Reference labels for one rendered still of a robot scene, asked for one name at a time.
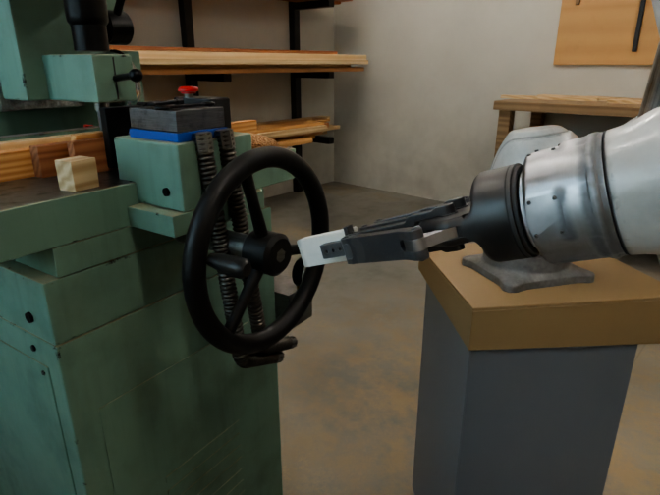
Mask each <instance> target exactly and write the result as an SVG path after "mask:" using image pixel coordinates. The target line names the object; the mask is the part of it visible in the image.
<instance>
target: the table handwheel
mask: <svg viewBox="0 0 660 495"><path fill-rule="evenodd" d="M273 167H274V168H281V169H283V170H286V171H288V172H289V173H291V174H292V175H293V176H294V177H295V178H296V179H297V180H298V182H299V183H300V184H301V186H302V188H303V190H304V193H305V195H306V198H307V201H308V205H309V210H310V216H311V235H312V236H313V235H318V234H323V233H327V232H329V214H328V207H327V201H326V197H325V193H324V190H323V188H322V186H321V183H320V181H319V179H318V177H317V176H316V174H315V172H314V171H313V169H312V168H311V167H310V165H309V164H308V163H307V162H306V161H305V160H304V159H303V158H302V157H300V156H299V155H298V154H296V153H294V152H293V151H292V150H290V149H287V148H283V147H279V146H262V147H258V148H254V149H251V150H249V151H246V152H244V153H242V154H241V155H239V156H237V157H236V158H234V159H233V160H232V161H231V162H229V163H228V164H227V165H226V166H225V167H224V168H223V169H221V170H220V172H219V173H218V174H217V175H216V176H215V177H214V178H213V180H212V181H211V182H210V184H209V185H208V186H207V188H206V189H205V191H204V193H203V194H202V196H201V198H200V200H199V202H198V204H197V206H196V208H195V210H194V212H193V215H192V219H191V222H190V225H189V227H188V231H187V233H186V234H185V235H182V236H180V237H177V238H174V239H175V240H176V241H177V242H180V243H184V244H185V245H184V251H183V261H182V282H183V290H184V296H185V301H186V304H187V308H188V311H189V314H190V316H191V319H192V322H193V324H194V326H195V327H196V329H197V330H198V332H199V333H200V334H201V335H202V337H203V338H204V339H205V340H206V341H207V342H209V343H210V344H211V345H212V346H214V347H215V348H217V349H219V350H221V351H223V352H226V353H229V354H234V355H249V354H254V353H258V352H260V351H263V350H265V349H267V348H269V347H271V346H273V345H274V344H276V343H277V342H279V341H280V340H281V339H283V338H284V337H285V336H286V335H287V334H288V333H289V332H290V331H291V330H292V329H293V328H294V327H295V326H296V324H297V323H298V322H299V321H300V319H301V318H302V316H303V314H304V313H305V311H306V310H307V308H308V306H309V304H310V303H311V301H312V299H313V297H314V294H315V292H316V290H317V287H318V285H319V282H320V279H321V276H322V273H323V270H324V266H325V264H322V265H316V266H310V267H307V268H306V269H305V272H304V274H303V277H302V281H301V284H300V286H299V288H298V290H297V292H296V294H295V295H294V297H293V299H292V300H291V302H290V303H289V305H288V306H287V307H286V309H285V310H284V311H283V312H282V313H281V315H280V316H279V317H278V318H277V319H275V320H274V321H273V322H272V323H271V324H269V325H268V326H267V327H265V328H263V329H262V330H259V331H257V332H254V333H250V334H239V333H236V331H237V329H238V326H239V324H240V322H241V320H242V318H243V315H244V313H245V311H246V309H247V306H248V303H249V301H250V299H251V297H252V295H253V293H254V291H255V289H256V287H257V286H258V284H259V282H260V280H261V278H262V276H263V274H266V275H269V276H277V275H279V274H281V273H282V272H283V271H284V270H285V269H286V268H287V266H288V265H289V263H290V260H291V256H292V255H296V254H301V253H300V250H299V247H298V245H291V244H290V241H289V239H288V237H287V236H286V235H284V234H281V233H277V232H272V231H268V230H267V227H266V224H265V220H264V217H263V214H262V210H261V207H260V204H259V200H258V196H257V191H256V187H255V183H254V179H253V175H252V174H253V173H255V172H257V171H259V170H262V169H265V168H273ZM239 184H242V187H243V190H244V194H245V197H246V200H247V206H248V210H249V214H250V218H251V222H252V226H253V231H251V232H250V233H249V234H248V235H247V234H243V233H239V232H235V231H230V230H227V232H226V233H227V234H228V236H227V237H228V238H229V240H228V242H227V243H228V249H229V250H228V252H229V253H230V254H231V255H237V256H240V257H243V258H246V259H247V260H248V261H249V263H250V265H251V272H250V274H249V275H248V277H247V280H246V283H245V285H244V287H243V289H242V292H241V294H240V296H239V298H238V300H237V302H236V304H235V306H234V308H233V310H232V312H231V314H230V316H229V318H228V320H227V322H226V324H225V326H224V325H223V324H222V323H221V322H220V320H219V319H218V317H217V316H216V314H215V312H214V310H213V308H212V305H211V302H210V299H209V295H208V290H207V281H206V259H207V255H208V251H209V250H212V251H214V250H213V246H212V244H213V243H212V242H211V240H212V239H211V236H212V233H213V229H214V227H215V224H216V221H217V219H218V217H219V214H220V212H221V210H222V208H223V207H224V205H225V203H226V201H227V200H228V198H229V197H230V195H231V194H232V193H233V191H234V190H235V189H236V188H237V187H238V185H239Z"/></svg>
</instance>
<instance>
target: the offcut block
mask: <svg viewBox="0 0 660 495"><path fill-rule="evenodd" d="M54 161H55V166H56V172H57V177H58V183H59V188H60V190H61V191H68V192H74V193H76V192H81V191H85V190H89V189H93V188H97V187H99V180H98V174H97V168H96V161H95V157H88V156H73V157H68V158H62V159H56V160H54Z"/></svg>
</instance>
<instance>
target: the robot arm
mask: <svg viewBox="0 0 660 495"><path fill-rule="evenodd" d="M469 242H476V243H477V244H479V245H480V247H481V248H482V249H483V253H482V254H475V255H467V256H464V257H463V259H462V265H463V266H466V267H469V268H471V269H473V270H475V271H476V272H478V273H479V274H481V275H483V276H484V277H486V278H487V279H489V280H491V281H492V282H494V283H495V284H497V285H498V286H500V288H501V289H502V290H503V291H504V292H507V293H519V292H522V291H525V290H531V289H539V288H546V287H554V286H561V285H569V284H576V283H593V282H594V277H595V274H594V273H593V272H591V271H589V270H586V269H583V268H581V267H578V266H576V265H574V264H572V262H575V261H584V260H591V259H599V258H607V257H611V258H619V257H622V256H624V255H637V254H657V257H658V261H659V264H660V40H659V44H658V47H657V51H656V54H655V58H654V61H653V65H652V68H651V72H650V75H649V79H648V82H647V86H646V89H645V93H644V96H643V99H642V103H641V106H640V110H639V113H638V116H636V117H635V118H633V119H631V120H630V121H628V122H626V123H625V124H623V125H621V126H619V127H616V128H613V129H610V130H607V131H604V132H601V133H599V132H595V133H591V134H588V135H587V136H585V137H578V136H577V135H575V134H574V133H573V132H572V131H570V130H567V129H565V128H563V127H561V126H556V125H551V126H538V127H529V128H522V129H517V130H513V131H510V132H509V133H508V135H507V136H506V137H505V139H504V140H503V142H502V144H501V145H500V147H499V149H498V151H497V153H496V155H495V157H494V159H493V162H492V165H491V168H490V170H487V171H483V172H481V173H479V174H478V175H477V176H476V177H475V178H474V180H473V182H472V185H471V188H470V195H469V196H459V197H455V198H451V199H449V200H448V201H446V202H445V203H441V204H436V205H432V206H427V207H425V208H423V209H420V210H417V211H413V212H409V213H405V214H401V215H397V216H393V217H389V218H385V219H381V218H380V219H377V220H375V221H374V222H373V224H370V225H368V224H365V225H362V226H361V227H359V230H358V227H357V226H354V227H353V224H352V225H348V226H345V227H343V229H341V230H337V231H332V232H327V233H323V234H318V235H313V236H309V237H304V238H302V239H299V240H298V241H297V243H298V247H299V250H300V253H301V256H302V262H303V265H304V267H310V266H316V265H322V264H328V263H334V262H341V261H347V262H348V264H358V263H370V262H382V261H395V260H412V261H424V260H426V259H428V258H429V257H430V256H429V253H430V252H434V251H439V250H442V251H444V252H452V251H458V250H462V249H464V248H466V247H465V243H469Z"/></svg>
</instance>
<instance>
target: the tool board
mask: <svg viewBox="0 0 660 495"><path fill-rule="evenodd" d="M659 40H660V38H659V33H658V28H657V25H656V20H655V15H654V11H653V6H652V2H651V0H562V6H561V13H560V20H559V27H558V34H557V41H556V48H555V55H554V62H553V65H653V61H654V58H655V54H656V51H657V47H658V44H659Z"/></svg>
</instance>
